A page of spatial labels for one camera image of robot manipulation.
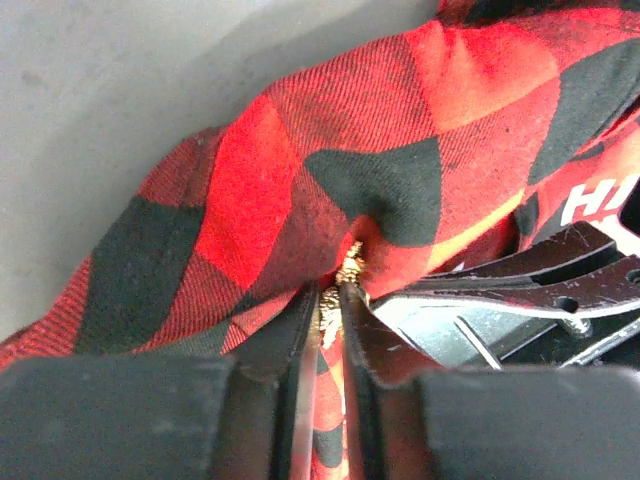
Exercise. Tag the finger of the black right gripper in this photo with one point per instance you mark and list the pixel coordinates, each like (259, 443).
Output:
(577, 249)
(570, 323)

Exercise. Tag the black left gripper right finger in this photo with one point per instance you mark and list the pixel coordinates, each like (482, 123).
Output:
(409, 418)

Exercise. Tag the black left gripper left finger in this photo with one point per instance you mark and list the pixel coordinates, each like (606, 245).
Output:
(180, 412)

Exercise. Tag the red black plaid shirt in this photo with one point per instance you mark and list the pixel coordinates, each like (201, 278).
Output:
(471, 138)

